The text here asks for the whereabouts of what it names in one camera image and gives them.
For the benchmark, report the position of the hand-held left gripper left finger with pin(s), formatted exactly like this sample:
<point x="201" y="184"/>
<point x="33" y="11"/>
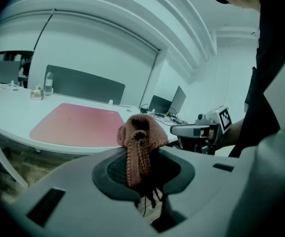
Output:
<point x="71" y="206"/>

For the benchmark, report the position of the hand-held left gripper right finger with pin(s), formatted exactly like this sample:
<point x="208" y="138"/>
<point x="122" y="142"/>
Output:
<point x="201" y="194"/>

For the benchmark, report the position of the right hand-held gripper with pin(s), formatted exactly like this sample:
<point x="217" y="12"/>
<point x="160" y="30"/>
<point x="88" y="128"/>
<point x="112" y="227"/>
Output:
<point x="225" y="118"/>

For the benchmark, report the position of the brown knitted cloth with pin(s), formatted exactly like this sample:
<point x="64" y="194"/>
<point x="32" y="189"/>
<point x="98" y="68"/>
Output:
<point x="142" y="127"/>

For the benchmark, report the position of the pink desk mat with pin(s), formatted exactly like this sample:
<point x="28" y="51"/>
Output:
<point x="78" y="125"/>

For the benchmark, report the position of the person's right forearm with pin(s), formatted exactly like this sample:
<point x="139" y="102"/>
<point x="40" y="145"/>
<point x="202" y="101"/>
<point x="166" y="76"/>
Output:
<point x="232" y="132"/>

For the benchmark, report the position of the person's right hand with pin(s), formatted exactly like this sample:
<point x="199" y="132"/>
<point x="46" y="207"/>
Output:
<point x="209" y="133"/>

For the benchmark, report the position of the black power adapter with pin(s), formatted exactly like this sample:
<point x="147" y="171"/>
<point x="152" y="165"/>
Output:
<point x="144" y="110"/>

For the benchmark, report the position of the white divider clip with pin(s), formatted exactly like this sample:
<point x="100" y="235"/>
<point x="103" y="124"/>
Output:
<point x="110" y="102"/>

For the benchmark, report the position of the white desk leg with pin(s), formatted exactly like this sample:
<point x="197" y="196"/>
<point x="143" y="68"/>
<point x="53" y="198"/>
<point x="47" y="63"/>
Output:
<point x="3" y="160"/>

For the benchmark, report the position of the person's black shirt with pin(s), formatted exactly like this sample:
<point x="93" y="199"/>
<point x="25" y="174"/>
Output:
<point x="270" y="58"/>

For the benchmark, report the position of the gold tissue pack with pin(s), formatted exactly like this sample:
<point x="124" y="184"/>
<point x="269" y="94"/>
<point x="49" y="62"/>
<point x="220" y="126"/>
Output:
<point x="37" y="94"/>

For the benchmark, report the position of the clear plastic water bottle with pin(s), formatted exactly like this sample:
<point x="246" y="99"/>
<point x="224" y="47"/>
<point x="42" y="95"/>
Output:
<point x="48" y="85"/>

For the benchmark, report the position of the light grey desk divider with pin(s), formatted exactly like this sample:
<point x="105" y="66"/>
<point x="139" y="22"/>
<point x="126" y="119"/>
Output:
<point x="5" y="71"/>

